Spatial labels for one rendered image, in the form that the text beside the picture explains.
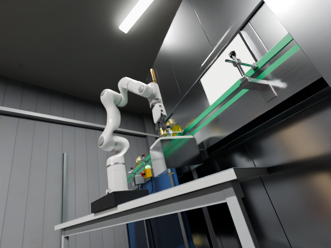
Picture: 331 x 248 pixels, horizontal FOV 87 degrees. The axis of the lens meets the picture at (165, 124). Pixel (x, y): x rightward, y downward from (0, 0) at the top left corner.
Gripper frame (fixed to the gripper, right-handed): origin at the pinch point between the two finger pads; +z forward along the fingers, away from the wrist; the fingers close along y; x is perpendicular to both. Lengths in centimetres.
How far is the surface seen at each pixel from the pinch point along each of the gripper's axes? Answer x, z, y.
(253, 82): -12, 9, -53
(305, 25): -5, 11, -75
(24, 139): 123, -105, 234
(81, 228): 44, 41, 72
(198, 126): -22.8, 1.9, -4.2
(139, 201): 19.0, 36.5, 4.0
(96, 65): 14, -216, 169
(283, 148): -42, 30, -35
